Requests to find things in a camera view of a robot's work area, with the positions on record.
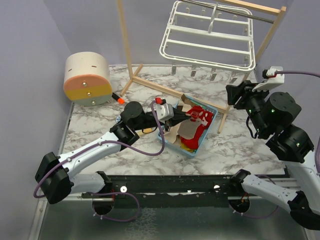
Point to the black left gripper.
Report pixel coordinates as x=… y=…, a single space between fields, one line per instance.
x=179 y=116

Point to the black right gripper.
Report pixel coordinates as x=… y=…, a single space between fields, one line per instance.
x=244 y=88

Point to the red beige reindeer sock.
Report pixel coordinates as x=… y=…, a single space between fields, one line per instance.
x=188 y=128

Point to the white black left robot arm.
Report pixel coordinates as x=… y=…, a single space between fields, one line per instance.
x=59 y=176

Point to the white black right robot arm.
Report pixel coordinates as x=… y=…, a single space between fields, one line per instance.
x=272 y=116

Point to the white plastic clip hanger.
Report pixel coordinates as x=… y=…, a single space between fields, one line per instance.
x=205 y=37

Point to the cream ribbed sock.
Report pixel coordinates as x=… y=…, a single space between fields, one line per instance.
x=171 y=135

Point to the blue perforated plastic basket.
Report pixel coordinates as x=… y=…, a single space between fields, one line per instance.
x=184 y=104

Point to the red santa sock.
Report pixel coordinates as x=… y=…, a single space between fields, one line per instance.
x=206 y=118

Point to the yellow sock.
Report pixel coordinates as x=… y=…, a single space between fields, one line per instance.
x=184 y=147

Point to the yellow highlighter pen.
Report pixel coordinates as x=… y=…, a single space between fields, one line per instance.
x=146 y=131

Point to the orange black highlighter pen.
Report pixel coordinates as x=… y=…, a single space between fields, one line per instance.
x=117 y=98

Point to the pastel round drawer box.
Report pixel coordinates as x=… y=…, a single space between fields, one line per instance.
x=87 y=79

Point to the metal hanging rod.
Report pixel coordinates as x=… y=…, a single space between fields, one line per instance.
x=249 y=16

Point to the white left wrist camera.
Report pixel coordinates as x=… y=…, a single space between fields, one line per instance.
x=164 y=110

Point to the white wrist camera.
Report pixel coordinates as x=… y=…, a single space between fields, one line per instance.
x=271 y=79
x=164 y=110

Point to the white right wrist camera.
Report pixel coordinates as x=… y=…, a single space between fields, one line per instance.
x=271 y=79

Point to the black mounting rail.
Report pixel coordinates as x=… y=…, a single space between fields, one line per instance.
x=169 y=191

